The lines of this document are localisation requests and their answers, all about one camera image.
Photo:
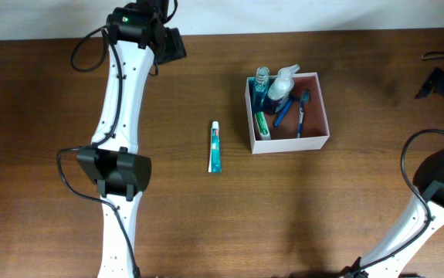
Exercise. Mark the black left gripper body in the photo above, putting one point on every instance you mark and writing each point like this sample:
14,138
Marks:
174,49

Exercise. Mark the teal mouthwash bottle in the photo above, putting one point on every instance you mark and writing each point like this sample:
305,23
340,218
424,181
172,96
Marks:
260,88

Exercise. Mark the purple spray bottle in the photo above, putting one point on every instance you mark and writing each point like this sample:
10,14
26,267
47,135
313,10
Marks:
279,91

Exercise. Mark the green white soap box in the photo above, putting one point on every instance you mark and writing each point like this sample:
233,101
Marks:
261,126

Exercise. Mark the blue disposable razor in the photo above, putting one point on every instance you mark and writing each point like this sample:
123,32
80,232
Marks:
284,111

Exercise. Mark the blue white toothbrush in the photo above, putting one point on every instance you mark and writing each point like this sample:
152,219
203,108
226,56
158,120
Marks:
305,98

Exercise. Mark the pink cardboard box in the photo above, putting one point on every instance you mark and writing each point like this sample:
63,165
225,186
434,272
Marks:
315,132

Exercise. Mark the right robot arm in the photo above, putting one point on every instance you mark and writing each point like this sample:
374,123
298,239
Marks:
423,216

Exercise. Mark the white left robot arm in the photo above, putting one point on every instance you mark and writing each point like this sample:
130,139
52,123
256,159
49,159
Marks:
135,41

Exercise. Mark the teal white toothpaste tube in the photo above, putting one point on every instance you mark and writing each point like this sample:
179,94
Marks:
214,165

